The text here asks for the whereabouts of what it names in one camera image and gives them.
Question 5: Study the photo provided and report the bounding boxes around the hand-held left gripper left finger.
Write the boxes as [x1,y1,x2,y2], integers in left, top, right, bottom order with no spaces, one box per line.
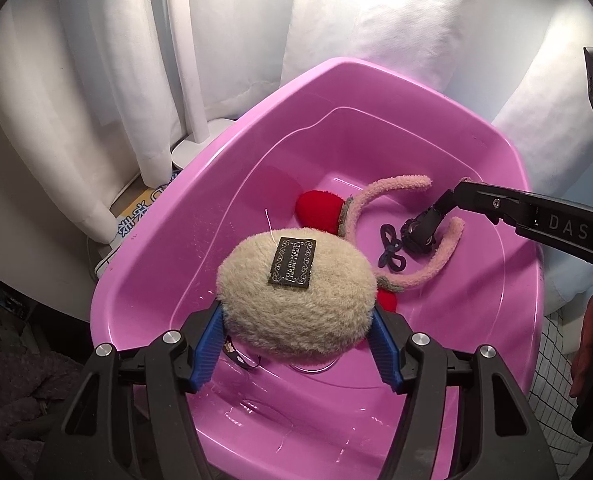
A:
[35,302,226,480]

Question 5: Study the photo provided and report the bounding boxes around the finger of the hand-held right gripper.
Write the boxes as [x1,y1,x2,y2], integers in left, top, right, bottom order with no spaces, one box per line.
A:
[429,177,593,266]

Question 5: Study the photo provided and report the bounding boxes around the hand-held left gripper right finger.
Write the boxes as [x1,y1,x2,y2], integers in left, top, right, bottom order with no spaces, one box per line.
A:
[369,310,560,480]

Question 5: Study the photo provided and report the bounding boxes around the beige plush pouch with ring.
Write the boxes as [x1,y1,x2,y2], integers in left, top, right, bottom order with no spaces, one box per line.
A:
[215,226,378,376]

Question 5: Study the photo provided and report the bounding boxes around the black hair tie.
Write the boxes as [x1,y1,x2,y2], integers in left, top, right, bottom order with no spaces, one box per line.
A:
[378,224,406,273]

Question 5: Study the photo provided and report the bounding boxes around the pink plastic basin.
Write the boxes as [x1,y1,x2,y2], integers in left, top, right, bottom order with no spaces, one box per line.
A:
[90,57,545,480]

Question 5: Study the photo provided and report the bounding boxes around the person's right hand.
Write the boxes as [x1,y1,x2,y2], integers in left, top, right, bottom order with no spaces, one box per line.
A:
[571,294,593,399]

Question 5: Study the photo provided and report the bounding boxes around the pink fluffy headband red hearts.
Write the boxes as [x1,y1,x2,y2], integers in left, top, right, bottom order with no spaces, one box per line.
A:
[296,174,465,315]

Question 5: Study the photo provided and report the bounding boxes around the cardboard box with blue print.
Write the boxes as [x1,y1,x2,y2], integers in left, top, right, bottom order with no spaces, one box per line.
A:
[109,172,180,261]

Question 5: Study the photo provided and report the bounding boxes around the grey fluffy cloth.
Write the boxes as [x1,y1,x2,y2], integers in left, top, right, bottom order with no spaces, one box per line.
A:
[0,345,84,480]

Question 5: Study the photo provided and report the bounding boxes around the white curtain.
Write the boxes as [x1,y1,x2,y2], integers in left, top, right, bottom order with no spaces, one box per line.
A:
[0,0,593,311]

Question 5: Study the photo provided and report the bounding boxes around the white lamp stand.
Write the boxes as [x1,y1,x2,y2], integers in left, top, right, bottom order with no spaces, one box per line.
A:
[144,0,237,168]

